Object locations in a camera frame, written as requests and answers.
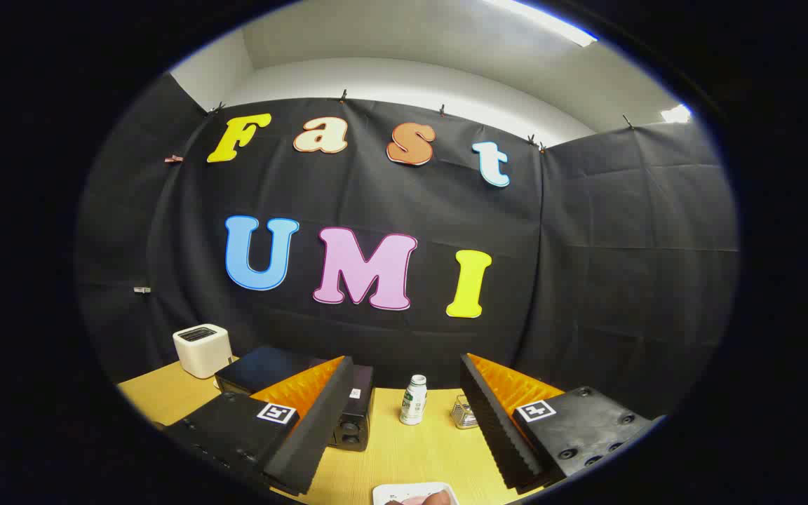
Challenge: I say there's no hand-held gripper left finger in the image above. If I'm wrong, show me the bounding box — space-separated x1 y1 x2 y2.
164 356 354 496

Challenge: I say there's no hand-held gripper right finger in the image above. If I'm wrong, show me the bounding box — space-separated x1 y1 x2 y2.
459 353 661 493

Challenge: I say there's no black toaster oven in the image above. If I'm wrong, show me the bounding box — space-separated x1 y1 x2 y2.
215 345 375 452

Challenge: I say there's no white square plate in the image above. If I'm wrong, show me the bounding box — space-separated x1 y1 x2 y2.
372 482 459 505

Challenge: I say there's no pink round meat slice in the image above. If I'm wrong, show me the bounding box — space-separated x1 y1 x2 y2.
384 492 451 505

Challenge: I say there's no cream white toaster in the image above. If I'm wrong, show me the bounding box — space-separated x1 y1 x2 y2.
173 323 234 379

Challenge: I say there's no white plastic bottle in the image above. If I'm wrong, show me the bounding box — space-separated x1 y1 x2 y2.
399 375 428 426

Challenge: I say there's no metal wire basket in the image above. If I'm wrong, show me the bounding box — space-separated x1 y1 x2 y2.
450 395 480 429

